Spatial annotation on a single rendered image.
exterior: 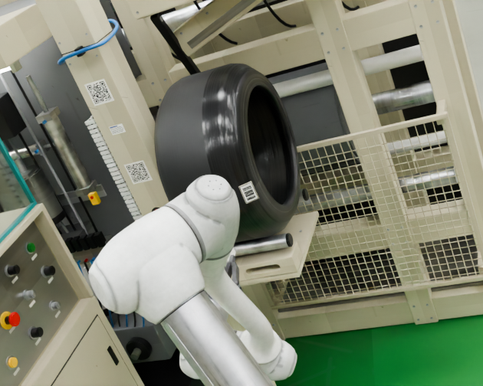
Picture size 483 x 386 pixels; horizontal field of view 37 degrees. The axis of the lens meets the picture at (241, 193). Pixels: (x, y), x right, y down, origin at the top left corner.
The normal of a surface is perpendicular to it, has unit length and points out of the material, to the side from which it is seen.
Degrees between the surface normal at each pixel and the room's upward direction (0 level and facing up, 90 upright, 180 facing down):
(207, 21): 90
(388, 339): 0
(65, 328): 0
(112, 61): 90
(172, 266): 62
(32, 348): 90
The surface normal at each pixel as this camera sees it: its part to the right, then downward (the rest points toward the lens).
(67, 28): -0.25, 0.50
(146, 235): -0.02, -0.65
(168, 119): -0.44, -0.38
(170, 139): -0.43, -0.17
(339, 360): -0.36, -0.84
